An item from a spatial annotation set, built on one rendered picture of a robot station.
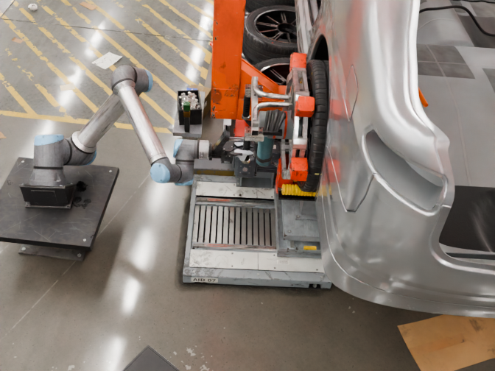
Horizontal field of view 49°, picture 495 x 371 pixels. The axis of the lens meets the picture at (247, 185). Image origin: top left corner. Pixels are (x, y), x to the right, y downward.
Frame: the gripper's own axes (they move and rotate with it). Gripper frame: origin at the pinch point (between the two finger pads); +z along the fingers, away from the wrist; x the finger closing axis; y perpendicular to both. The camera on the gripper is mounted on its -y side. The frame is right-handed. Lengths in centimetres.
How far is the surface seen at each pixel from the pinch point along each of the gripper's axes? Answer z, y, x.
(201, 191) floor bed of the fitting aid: -25, 75, -42
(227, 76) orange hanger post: -13, 1, -60
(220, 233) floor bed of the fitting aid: -12, 77, -10
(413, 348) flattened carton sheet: 92, 82, 58
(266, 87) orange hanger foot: 10, 8, -62
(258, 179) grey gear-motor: 11, 74, -54
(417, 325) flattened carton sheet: 96, 82, 44
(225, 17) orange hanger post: -15, -35, -60
